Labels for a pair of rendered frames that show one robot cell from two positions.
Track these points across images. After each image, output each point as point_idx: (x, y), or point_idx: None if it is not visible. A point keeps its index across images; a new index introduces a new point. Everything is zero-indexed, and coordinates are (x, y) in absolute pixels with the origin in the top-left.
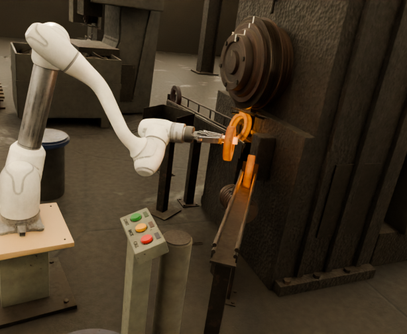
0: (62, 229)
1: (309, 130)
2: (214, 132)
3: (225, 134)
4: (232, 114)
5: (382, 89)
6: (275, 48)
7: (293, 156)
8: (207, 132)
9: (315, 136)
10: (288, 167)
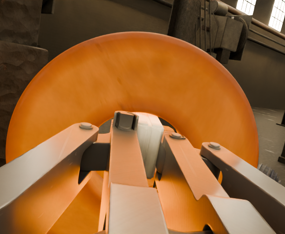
0: None
1: (11, 33)
2: (54, 148)
3: (242, 90)
4: None
5: None
6: None
7: (10, 113)
8: (155, 188)
9: (35, 46)
10: None
